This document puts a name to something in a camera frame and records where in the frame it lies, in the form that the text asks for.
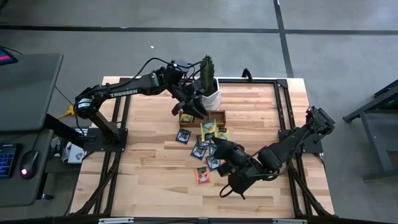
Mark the blue tea packet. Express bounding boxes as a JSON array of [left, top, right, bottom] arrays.
[[195, 134, 213, 147], [175, 128, 192, 145], [190, 142, 208, 161]]

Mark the black computer mouse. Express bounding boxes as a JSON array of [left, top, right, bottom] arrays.
[[19, 150, 40, 180]]

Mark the white box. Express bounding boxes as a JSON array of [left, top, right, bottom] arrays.
[[60, 141, 87, 165]]

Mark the black aluminium table frame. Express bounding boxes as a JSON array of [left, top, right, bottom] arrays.
[[70, 77, 335, 218]]

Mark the orange tea packet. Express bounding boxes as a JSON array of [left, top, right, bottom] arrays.
[[194, 166, 211, 185]]

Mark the black backlit keyboard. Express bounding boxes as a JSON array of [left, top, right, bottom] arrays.
[[0, 143, 19, 179]]

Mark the black table stand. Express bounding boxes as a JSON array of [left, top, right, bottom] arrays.
[[343, 79, 398, 182]]

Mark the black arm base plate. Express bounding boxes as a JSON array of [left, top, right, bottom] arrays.
[[278, 129, 324, 155], [83, 127, 129, 153]]

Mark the black clamp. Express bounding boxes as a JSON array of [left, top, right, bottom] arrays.
[[241, 68, 254, 82]]

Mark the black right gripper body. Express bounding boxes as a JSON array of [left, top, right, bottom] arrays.
[[219, 142, 249, 170]]

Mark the grey desk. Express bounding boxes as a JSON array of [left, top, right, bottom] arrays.
[[0, 52, 65, 208]]

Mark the yellow cable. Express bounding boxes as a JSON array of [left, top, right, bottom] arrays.
[[55, 105, 76, 120]]

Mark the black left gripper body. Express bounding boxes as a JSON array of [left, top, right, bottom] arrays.
[[172, 77, 205, 105]]

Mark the silver aluminium bracket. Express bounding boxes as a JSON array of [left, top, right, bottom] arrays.
[[98, 217, 135, 224], [272, 218, 308, 224]]

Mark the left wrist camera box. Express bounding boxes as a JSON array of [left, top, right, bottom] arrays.
[[171, 58, 190, 73]]

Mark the green cactus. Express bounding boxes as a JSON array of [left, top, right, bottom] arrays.
[[199, 55, 217, 96]]

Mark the brown wooden tea box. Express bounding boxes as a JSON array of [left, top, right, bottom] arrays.
[[178, 109, 227, 129]]

